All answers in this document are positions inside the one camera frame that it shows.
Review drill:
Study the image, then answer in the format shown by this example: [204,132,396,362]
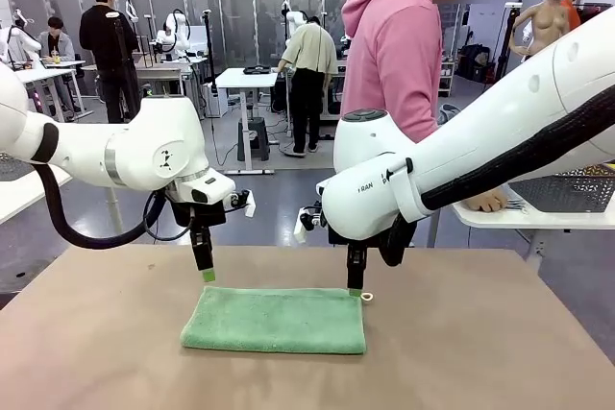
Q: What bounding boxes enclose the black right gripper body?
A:
[327,226,374,253]

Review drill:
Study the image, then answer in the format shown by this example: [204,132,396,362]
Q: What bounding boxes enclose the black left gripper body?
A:
[167,187,227,234]

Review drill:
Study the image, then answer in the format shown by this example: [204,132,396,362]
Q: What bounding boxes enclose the green towel with white loop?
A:
[180,284,375,355]

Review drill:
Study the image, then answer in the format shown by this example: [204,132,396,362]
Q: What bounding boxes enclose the dark grey mesh basket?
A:
[507,162,615,213]

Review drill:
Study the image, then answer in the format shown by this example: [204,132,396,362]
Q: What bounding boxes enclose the person's right hand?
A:
[464,188,511,213]

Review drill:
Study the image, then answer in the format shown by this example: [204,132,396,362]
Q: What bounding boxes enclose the grey step stool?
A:
[237,116,271,162]

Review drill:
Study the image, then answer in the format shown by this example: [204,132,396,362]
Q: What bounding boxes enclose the white standing desk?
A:
[214,66,289,176]

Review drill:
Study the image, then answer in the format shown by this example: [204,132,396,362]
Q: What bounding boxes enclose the black pole stand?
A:
[201,9,220,118]

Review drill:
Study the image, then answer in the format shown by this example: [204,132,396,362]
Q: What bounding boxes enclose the white side table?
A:
[427,182,615,262]
[0,159,127,244]

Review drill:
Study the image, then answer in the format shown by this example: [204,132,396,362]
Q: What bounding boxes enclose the person in beige shirt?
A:
[277,15,340,159]

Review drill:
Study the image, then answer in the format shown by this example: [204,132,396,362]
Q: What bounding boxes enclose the person in pink hoodie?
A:
[338,0,505,145]

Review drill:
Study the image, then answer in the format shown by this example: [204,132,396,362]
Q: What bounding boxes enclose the white shoe rack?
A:
[439,57,455,98]

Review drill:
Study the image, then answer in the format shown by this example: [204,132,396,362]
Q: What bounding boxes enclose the man in black with cap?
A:
[79,0,143,124]

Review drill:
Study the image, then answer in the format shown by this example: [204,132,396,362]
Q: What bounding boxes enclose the white long desk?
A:
[0,60,95,123]

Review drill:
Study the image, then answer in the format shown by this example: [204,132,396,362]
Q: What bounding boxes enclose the black bags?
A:
[458,43,496,84]

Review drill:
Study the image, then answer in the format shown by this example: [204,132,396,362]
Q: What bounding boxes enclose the seated person in grey jacket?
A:
[36,16,78,65]

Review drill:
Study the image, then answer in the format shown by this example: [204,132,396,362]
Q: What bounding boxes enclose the black light stand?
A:
[497,1,524,89]

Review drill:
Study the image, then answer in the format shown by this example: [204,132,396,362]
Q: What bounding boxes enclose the bare skin-tone mannequin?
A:
[508,0,573,65]

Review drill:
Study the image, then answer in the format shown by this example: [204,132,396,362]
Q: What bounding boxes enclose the mannequin with hat, orange top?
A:
[559,0,585,32]

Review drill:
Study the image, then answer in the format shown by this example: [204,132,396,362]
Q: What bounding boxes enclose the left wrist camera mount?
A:
[225,190,257,218]

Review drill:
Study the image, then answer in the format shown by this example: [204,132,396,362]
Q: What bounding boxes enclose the left arm black cable sleeve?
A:
[32,163,193,251]

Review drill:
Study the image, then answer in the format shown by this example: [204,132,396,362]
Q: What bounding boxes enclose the arm black cable sleeve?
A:
[32,163,193,251]
[377,100,615,268]

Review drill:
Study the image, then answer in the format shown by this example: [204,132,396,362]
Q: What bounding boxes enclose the right arm black cable sleeve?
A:
[377,100,615,268]

